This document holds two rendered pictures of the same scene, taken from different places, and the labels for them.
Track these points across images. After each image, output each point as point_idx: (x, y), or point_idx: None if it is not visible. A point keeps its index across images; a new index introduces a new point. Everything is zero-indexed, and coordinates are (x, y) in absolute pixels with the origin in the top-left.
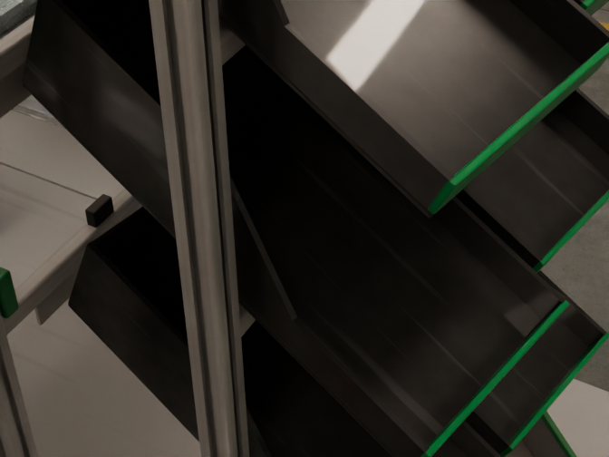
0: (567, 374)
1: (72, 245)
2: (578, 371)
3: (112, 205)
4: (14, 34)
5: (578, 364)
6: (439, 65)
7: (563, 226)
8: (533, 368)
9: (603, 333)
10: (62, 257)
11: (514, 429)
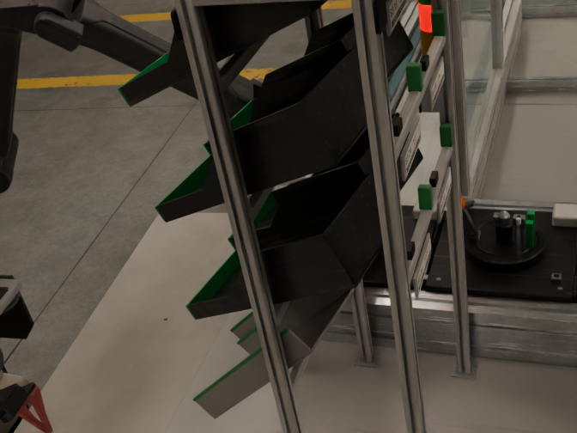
0: (209, 289)
1: (438, 169)
2: (203, 285)
3: (429, 183)
4: (432, 52)
5: (203, 288)
6: None
7: (202, 186)
8: (226, 290)
9: (188, 304)
10: (438, 164)
11: (236, 271)
